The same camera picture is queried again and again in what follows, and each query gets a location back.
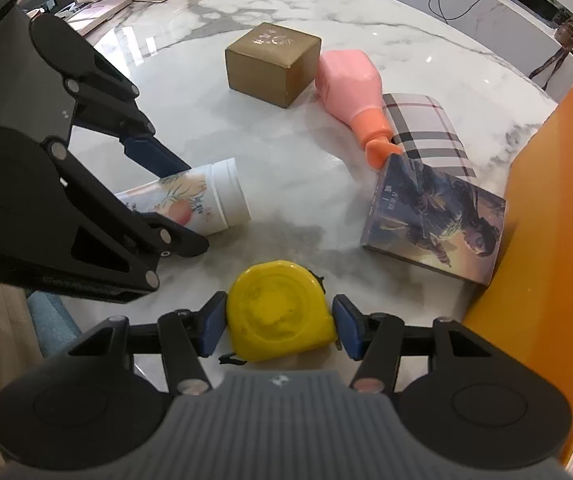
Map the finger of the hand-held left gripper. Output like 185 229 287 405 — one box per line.
41 136 210 305
30 14 191 177

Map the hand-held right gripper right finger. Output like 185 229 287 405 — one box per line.
333 294 500 394

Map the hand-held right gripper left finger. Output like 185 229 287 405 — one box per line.
69 291 230 395

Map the yellow tape measure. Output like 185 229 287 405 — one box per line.
219 260 342 365

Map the white floral cup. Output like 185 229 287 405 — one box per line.
115 157 252 237

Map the illustrated dark book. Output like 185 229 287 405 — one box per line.
361 154 508 286

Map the gold brown cube box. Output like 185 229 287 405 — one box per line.
225 22 322 109

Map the pink bottle with orange cap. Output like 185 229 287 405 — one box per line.
315 50 403 170

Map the orange cardboard box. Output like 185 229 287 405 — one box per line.
461 79 573 480

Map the pink flat case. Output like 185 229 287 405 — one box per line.
66 0 133 37

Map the white marble television cabinet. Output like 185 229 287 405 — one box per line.
407 0 573 95

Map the brown bag with strap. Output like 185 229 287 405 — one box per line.
529 16 573 92

